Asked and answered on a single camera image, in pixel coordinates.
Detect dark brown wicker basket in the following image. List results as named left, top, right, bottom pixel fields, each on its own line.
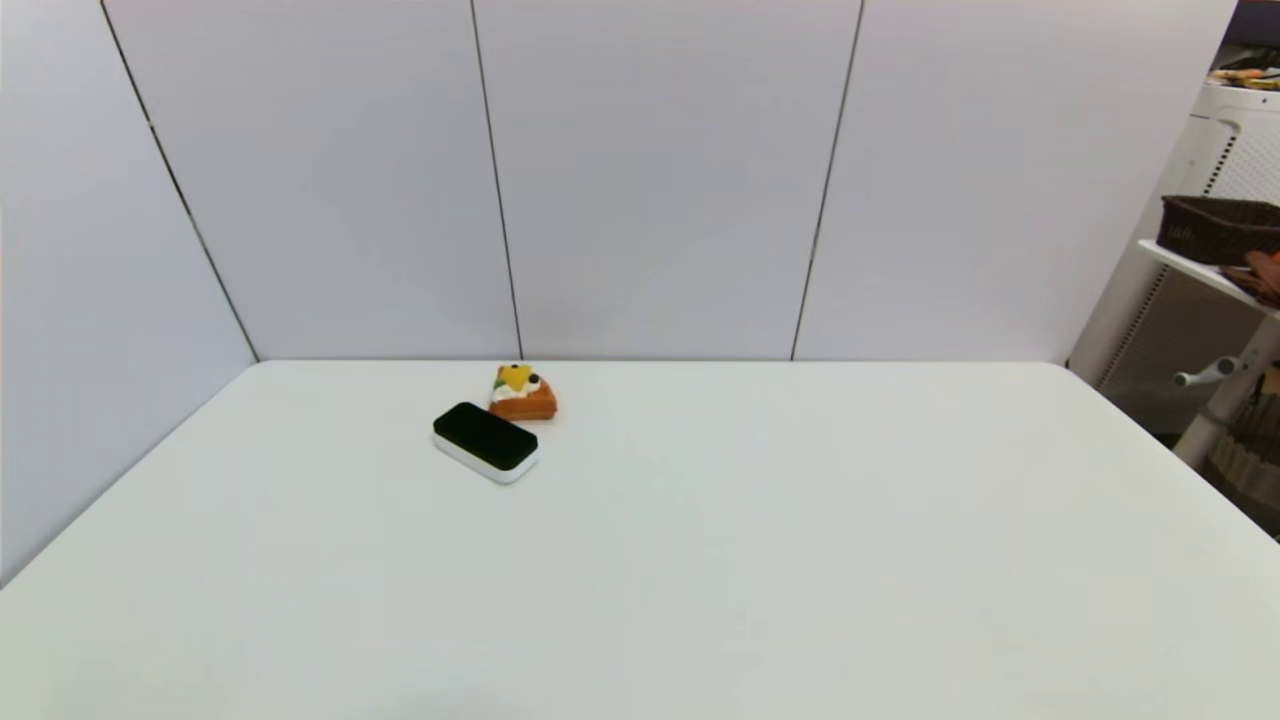
left=1157, top=195, right=1280, bottom=267

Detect white shelf cart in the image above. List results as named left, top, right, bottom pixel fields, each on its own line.
left=1137, top=238, right=1280, bottom=469

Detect triangle waffle bread with fruit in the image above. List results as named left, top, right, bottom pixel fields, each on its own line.
left=488, top=364, right=559, bottom=422

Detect brown bread on shelf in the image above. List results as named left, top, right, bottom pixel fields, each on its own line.
left=1222, top=250, right=1280, bottom=309

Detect light woven basket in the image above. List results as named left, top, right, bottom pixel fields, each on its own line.
left=1205, top=393, right=1280, bottom=513

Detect white shelf rack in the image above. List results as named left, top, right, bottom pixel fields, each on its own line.
left=1068, top=82, right=1280, bottom=437

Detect black and white eraser block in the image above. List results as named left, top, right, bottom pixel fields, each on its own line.
left=432, top=401, right=541, bottom=486

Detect colourful items on purifier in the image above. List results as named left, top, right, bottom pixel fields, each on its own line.
left=1207, top=66, right=1280, bottom=93

